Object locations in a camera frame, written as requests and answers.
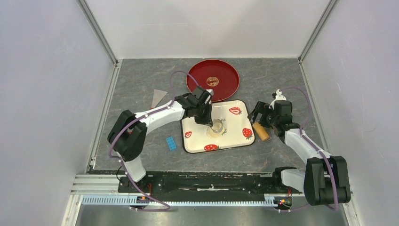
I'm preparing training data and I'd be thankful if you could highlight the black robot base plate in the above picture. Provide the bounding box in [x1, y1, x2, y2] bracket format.
[137, 171, 299, 202]

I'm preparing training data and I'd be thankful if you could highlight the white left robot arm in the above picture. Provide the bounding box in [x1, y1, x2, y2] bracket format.
[107, 86, 214, 192]

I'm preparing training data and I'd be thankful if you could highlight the wooden rolling pin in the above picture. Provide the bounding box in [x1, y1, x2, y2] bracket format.
[252, 122, 271, 141]

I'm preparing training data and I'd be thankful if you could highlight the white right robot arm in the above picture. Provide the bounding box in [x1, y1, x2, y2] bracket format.
[248, 100, 351, 209]

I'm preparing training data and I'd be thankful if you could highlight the round metal cutter ring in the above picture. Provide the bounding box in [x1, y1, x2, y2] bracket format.
[211, 119, 224, 134]

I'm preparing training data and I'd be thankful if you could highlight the blue toy brick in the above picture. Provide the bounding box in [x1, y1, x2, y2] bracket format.
[166, 137, 177, 151]

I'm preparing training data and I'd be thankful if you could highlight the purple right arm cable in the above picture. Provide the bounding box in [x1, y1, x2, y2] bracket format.
[279, 86, 339, 213]

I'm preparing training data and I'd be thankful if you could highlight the beige dough lump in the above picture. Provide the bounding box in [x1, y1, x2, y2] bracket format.
[207, 122, 226, 138]

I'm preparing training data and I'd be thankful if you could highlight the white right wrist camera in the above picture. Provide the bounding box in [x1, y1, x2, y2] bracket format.
[269, 89, 286, 109]

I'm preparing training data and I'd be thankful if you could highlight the white strawberry print tray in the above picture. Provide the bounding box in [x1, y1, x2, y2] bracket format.
[181, 100, 255, 154]

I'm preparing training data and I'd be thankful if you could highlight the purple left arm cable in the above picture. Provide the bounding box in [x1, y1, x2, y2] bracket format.
[108, 70, 200, 213]

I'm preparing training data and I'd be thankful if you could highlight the slotted grey cable duct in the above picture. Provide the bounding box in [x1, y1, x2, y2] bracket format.
[81, 195, 278, 207]

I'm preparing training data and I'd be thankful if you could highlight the round red lacquer tray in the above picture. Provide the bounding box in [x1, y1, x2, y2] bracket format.
[186, 59, 240, 102]

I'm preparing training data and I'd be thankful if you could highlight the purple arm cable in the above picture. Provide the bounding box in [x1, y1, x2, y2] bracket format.
[108, 70, 200, 213]
[279, 86, 339, 213]

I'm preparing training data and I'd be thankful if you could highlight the wooden handled metal scraper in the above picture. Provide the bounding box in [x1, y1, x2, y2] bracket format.
[151, 89, 168, 109]

